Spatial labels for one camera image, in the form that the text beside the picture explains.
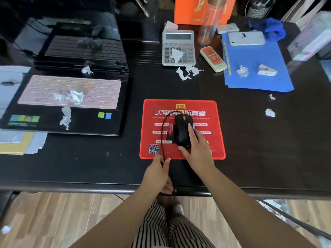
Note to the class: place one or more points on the person's right hand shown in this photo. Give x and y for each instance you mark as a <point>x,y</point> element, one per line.
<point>200,154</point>

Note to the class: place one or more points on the person's left hand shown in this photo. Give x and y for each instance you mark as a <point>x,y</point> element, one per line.
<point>154,175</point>

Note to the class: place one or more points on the person's left thumb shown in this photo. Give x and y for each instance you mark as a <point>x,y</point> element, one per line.
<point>166,165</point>

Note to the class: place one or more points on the person's right thumb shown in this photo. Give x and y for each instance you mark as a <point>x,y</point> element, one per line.
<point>184,151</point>

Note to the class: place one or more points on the black computer mouse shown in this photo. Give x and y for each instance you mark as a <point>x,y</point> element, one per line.
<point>181,130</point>

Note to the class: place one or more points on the person's left forearm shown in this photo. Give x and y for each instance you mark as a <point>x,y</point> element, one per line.
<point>116,219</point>

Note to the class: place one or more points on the person's right forearm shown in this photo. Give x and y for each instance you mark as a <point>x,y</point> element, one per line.
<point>245,214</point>

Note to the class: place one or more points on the red mouse pad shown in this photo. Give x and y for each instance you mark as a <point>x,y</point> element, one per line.
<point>160,118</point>

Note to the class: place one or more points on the white shoe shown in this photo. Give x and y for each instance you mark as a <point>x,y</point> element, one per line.
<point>179,209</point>

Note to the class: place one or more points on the striped trousers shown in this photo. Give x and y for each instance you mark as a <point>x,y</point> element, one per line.
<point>181,232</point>

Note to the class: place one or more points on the torn white paper scraps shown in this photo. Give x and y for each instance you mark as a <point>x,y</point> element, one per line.
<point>186,72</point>

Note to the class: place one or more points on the flat white paper scrap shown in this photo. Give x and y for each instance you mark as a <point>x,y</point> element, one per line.
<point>270,113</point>

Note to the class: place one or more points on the crumpled white paper scrap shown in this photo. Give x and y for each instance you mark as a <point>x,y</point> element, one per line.
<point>176,55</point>
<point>242,71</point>
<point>87,69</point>

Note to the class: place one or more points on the white and red remote control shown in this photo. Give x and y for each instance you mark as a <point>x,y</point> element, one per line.
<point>213,58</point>

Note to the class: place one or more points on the yellow-green pencil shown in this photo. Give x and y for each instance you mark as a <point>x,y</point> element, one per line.
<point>227,59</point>

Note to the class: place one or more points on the pink keyboard cover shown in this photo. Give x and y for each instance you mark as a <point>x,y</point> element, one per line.
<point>98,87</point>

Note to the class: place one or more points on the tiny white paper scrap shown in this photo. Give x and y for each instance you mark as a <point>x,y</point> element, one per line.
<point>272,96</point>

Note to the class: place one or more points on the grey desk calculator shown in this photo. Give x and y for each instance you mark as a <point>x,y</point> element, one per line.
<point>179,41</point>

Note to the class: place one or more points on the long crumpled white paper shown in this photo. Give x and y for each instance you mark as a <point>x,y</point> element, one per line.
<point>66,117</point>

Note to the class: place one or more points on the large crumpled white paper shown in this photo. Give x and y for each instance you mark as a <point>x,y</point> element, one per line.
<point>73,96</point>

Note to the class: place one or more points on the white wedge-shaped paper piece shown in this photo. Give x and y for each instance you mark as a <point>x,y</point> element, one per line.
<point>266,70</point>

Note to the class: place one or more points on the blue folder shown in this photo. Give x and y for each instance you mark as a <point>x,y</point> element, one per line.
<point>261,61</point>

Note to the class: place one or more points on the white note pad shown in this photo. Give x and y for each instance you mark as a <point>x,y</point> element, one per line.
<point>171,25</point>

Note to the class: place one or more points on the white smartphone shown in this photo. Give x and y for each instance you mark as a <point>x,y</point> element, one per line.
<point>247,38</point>

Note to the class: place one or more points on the black rod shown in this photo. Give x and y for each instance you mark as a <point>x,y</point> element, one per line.
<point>294,220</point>

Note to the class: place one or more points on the small white box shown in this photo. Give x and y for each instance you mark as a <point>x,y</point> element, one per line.
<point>227,28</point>

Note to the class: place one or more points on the clear bottle with gold cap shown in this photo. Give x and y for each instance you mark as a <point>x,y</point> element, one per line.
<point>210,23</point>

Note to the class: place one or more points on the orange box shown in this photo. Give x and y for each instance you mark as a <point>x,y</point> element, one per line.
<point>188,10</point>

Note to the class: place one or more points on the black laptop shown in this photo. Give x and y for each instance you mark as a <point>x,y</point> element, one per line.
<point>85,49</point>

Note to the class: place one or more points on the blue cloth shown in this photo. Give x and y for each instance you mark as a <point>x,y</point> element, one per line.
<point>270,27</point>

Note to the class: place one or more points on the yellow envelope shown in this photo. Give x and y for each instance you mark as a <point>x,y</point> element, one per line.
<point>15,144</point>

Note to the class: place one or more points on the black mesh pen holder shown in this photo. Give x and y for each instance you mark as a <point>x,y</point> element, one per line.
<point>258,10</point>

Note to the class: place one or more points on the clear plastic box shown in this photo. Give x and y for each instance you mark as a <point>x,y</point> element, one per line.
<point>310,38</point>

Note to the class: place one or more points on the stack of white papers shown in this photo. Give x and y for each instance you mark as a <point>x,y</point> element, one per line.
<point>10,74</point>

